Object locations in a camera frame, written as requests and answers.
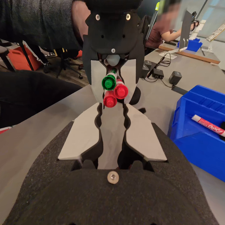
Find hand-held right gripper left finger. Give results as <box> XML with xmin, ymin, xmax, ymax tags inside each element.
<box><xmin>58</xmin><ymin>102</ymin><xmax>104</xmax><ymax>166</ymax></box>

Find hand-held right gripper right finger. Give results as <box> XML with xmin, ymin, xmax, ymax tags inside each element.
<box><xmin>117</xmin><ymin>103</ymin><xmax>168</xmax><ymax>167</ymax></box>

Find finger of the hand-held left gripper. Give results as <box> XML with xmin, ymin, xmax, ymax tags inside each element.
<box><xmin>90</xmin><ymin>59</ymin><xmax>108</xmax><ymax>104</ymax></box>
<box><xmin>119</xmin><ymin>58</ymin><xmax>138</xmax><ymax>104</ymax></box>

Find green cap marker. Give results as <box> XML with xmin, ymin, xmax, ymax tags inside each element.
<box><xmin>101</xmin><ymin>68</ymin><xmax>118</xmax><ymax>91</ymax></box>

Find red cap marker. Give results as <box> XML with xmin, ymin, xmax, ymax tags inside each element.
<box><xmin>114</xmin><ymin>78</ymin><xmax>129</xmax><ymax>100</ymax></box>
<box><xmin>103</xmin><ymin>90</ymin><xmax>118</xmax><ymax>108</ymax></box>

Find person's left forearm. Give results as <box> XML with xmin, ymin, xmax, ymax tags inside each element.
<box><xmin>0</xmin><ymin>0</ymin><xmax>92</xmax><ymax>52</ymax></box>

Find black battery box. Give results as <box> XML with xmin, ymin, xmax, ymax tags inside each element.
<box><xmin>142</xmin><ymin>60</ymin><xmax>156</xmax><ymax>79</ymax></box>

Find black charger block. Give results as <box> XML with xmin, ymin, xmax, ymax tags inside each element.
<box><xmin>152</xmin><ymin>68</ymin><xmax>165</xmax><ymax>80</ymax></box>

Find black office chair base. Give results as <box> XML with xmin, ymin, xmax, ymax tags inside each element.
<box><xmin>44</xmin><ymin>47</ymin><xmax>85</xmax><ymax>80</ymax></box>

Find black power adapter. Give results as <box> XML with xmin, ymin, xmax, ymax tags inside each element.
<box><xmin>168</xmin><ymin>71</ymin><xmax>183</xmax><ymax>85</ymax></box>

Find yellow tipped dark pole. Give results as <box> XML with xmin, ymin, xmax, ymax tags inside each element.
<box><xmin>145</xmin><ymin>1</ymin><xmax>161</xmax><ymax>42</ymax></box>

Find large blue plastic bin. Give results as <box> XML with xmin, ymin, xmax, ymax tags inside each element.
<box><xmin>167</xmin><ymin>85</ymin><xmax>225</xmax><ymax>182</ymax></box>

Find person's dark pants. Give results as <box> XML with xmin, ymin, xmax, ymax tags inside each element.
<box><xmin>0</xmin><ymin>70</ymin><xmax>83</xmax><ymax>129</ymax></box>

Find white marker red label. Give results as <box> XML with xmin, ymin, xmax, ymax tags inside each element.
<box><xmin>191</xmin><ymin>114</ymin><xmax>225</xmax><ymax>137</ymax></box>
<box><xmin>0</xmin><ymin>125</ymin><xmax>16</xmax><ymax>135</ymax></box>

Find wooden edged desk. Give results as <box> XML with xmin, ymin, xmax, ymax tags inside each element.
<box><xmin>159</xmin><ymin>45</ymin><xmax>221</xmax><ymax>65</ymax></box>

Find small blue plastic bin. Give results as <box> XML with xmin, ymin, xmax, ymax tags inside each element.
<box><xmin>177</xmin><ymin>38</ymin><xmax>203</xmax><ymax>52</ymax></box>

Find grey monitor on stand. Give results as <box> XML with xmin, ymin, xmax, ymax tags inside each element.
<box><xmin>179</xmin><ymin>9</ymin><xmax>194</xmax><ymax>52</ymax></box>

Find orange plastic crate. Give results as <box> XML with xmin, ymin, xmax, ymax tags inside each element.
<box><xmin>8</xmin><ymin>45</ymin><xmax>42</xmax><ymax>71</ymax></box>

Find light wooden stand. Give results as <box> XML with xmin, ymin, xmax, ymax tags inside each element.
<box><xmin>206</xmin><ymin>23</ymin><xmax>225</xmax><ymax>42</ymax></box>

